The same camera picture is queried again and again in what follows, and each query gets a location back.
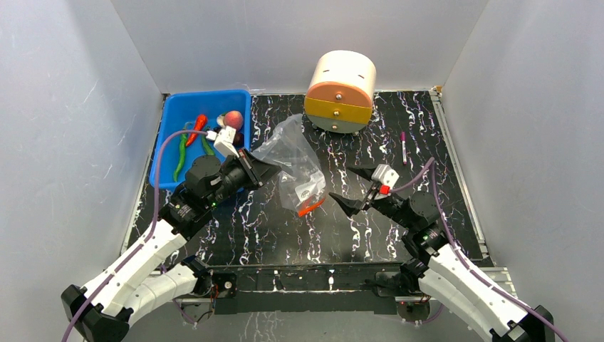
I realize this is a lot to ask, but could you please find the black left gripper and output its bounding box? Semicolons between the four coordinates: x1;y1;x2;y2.
207;147;282;209

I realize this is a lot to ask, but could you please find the clear zip top bag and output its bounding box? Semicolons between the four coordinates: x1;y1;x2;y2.
252;114;326;217

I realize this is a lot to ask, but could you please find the white garlic piece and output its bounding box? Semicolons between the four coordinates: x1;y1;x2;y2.
217;114;226;128

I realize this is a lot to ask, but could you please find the dark red fig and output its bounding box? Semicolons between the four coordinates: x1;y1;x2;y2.
233;132;245;147

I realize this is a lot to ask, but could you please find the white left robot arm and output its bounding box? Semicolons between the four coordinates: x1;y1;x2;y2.
61;149;281;341

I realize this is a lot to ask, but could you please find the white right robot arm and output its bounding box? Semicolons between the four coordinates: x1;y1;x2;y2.
330;161;556;341

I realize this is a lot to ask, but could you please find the short green pepper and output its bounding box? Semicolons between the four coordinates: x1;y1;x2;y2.
200;135;215;156

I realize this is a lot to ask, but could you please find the peach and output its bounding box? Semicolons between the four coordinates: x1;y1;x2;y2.
223;110;244;130

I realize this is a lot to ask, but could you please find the pink white marker pen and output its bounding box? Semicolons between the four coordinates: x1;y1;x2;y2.
400;132;408;165

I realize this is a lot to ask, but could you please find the red chili pepper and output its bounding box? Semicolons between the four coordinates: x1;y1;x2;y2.
185;114;208;147

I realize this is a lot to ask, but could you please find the blue plastic bin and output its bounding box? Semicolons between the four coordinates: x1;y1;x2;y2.
149;89;252;194

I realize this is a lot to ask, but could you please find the long green chili pepper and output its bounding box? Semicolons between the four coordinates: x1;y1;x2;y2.
172;133;190;182

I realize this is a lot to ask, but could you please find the round drawer cabinet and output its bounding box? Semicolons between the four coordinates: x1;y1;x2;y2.
304;50;376;135

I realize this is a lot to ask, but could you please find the black base bar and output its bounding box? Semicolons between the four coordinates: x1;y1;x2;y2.
210;262;430;320

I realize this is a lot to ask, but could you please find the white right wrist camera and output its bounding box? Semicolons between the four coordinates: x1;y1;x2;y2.
370;164;400;195

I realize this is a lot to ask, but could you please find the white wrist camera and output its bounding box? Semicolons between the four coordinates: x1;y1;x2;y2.
214;126;239;157
370;164;400;195

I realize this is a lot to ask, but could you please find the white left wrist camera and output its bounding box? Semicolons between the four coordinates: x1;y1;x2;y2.
214;126;239;157

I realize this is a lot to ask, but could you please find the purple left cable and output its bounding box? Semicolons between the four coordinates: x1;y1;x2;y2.
61;130;218;342

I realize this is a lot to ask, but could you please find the purple cable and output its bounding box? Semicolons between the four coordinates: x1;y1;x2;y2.
389;157;558;342
61;130;218;342

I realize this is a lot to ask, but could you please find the aluminium frame rail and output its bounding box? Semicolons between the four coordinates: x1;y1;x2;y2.
429;85;517;297

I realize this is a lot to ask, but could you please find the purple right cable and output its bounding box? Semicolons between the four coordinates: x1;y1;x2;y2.
389;157;558;342

